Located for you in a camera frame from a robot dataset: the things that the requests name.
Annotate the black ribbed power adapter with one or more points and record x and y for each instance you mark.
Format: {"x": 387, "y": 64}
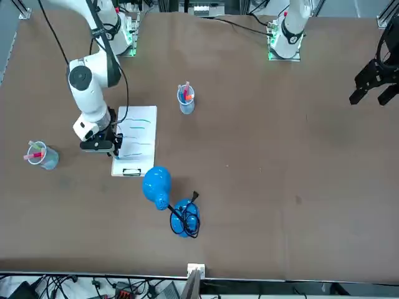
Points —
{"x": 170, "y": 291}

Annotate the black box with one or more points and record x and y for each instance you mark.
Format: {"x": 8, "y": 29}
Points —
{"x": 20, "y": 291}

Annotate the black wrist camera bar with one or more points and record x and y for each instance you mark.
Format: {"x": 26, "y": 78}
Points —
{"x": 95, "y": 146}

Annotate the black clipboard clip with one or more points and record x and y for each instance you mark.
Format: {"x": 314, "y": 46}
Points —
{"x": 131, "y": 171}

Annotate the aluminium corner post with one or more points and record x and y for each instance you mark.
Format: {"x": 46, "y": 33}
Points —
{"x": 385, "y": 15}
{"x": 25, "y": 11}

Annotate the orange highlighter pen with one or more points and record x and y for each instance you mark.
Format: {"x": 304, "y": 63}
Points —
{"x": 188, "y": 97}

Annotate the black orange power adapter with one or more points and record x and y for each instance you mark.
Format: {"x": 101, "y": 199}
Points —
{"x": 124, "y": 292}

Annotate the blue pen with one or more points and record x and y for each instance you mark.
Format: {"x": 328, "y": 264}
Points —
{"x": 117, "y": 158}
{"x": 181, "y": 93}

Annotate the clear plastic pen cup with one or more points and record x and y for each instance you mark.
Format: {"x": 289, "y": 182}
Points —
{"x": 51, "y": 162}
{"x": 187, "y": 107}

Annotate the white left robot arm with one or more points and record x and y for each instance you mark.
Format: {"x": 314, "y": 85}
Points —
{"x": 291, "y": 31}

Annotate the white paper sheet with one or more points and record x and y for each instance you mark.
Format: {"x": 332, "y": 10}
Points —
{"x": 140, "y": 137}

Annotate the green highlighter pen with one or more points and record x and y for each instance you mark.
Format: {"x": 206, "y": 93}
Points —
{"x": 35, "y": 145}

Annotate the aluminium frame post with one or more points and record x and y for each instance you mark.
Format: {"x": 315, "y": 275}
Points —
{"x": 196, "y": 270}

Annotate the blue desk lamp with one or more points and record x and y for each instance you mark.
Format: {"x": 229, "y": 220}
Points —
{"x": 156, "y": 183}

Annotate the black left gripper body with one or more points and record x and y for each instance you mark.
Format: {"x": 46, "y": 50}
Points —
{"x": 392, "y": 50}

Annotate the pink highlighter pen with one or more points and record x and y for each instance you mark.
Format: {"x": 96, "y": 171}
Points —
{"x": 38, "y": 154}
{"x": 186, "y": 89}

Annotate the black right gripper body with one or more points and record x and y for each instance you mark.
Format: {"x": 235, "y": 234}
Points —
{"x": 106, "y": 137}

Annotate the wooden clipboard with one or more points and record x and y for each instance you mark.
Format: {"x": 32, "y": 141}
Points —
{"x": 113, "y": 172}

